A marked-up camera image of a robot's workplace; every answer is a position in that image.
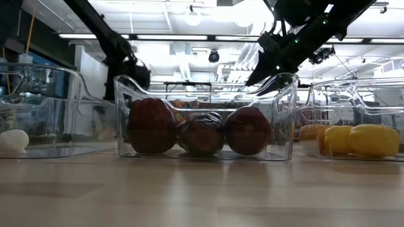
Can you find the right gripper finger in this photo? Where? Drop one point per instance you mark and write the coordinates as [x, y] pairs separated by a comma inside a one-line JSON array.
[[263, 69], [277, 84]]

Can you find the red apple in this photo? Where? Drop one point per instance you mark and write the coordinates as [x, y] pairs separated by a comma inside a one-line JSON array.
[[201, 134], [151, 126], [248, 130]]

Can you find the white garlic bulb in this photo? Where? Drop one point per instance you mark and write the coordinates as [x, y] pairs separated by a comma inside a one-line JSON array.
[[12, 141]]

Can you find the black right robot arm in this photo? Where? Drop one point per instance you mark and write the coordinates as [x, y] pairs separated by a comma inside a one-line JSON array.
[[318, 28]]

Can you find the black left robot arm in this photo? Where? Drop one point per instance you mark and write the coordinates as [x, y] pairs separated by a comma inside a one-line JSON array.
[[101, 28]]

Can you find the white conduit bundle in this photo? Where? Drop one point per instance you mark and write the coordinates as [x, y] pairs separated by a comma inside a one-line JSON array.
[[246, 60]]

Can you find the clear plastic basket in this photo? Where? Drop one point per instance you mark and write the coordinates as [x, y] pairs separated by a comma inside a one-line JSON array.
[[363, 158], [281, 132], [57, 153]]

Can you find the colourful patterned cloth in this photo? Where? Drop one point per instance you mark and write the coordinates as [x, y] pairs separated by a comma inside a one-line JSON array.
[[180, 104]]

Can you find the long linear light fixture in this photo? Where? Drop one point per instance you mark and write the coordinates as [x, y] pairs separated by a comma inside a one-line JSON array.
[[170, 37]]

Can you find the round white pendant lamp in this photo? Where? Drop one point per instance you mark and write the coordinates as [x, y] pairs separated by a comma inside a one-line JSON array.
[[193, 19]]

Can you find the black hanging camera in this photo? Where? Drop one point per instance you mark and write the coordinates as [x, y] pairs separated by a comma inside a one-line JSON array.
[[322, 55], [213, 56]]

